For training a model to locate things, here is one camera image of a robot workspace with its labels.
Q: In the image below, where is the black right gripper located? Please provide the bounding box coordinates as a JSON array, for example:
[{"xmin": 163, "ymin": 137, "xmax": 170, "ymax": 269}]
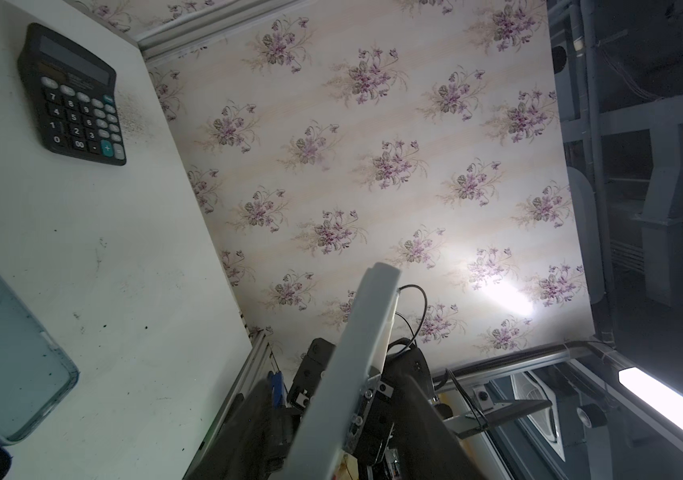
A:
[{"xmin": 287, "ymin": 337, "xmax": 437, "ymax": 466}]

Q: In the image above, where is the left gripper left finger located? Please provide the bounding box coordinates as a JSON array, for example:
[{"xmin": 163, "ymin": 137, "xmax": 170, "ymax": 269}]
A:
[{"xmin": 187, "ymin": 379, "xmax": 293, "ymax": 479}]

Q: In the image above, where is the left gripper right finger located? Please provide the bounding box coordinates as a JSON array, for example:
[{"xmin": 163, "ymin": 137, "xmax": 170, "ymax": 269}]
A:
[{"xmin": 393, "ymin": 375, "xmax": 485, "ymax": 479}]

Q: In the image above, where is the black phone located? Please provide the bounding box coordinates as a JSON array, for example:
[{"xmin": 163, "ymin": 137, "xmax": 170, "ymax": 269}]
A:
[{"xmin": 270, "ymin": 262, "xmax": 401, "ymax": 479}]

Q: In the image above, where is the black desk calculator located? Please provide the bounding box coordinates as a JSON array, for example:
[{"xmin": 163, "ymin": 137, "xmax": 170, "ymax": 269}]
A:
[{"xmin": 17, "ymin": 23, "xmax": 127, "ymax": 167}]

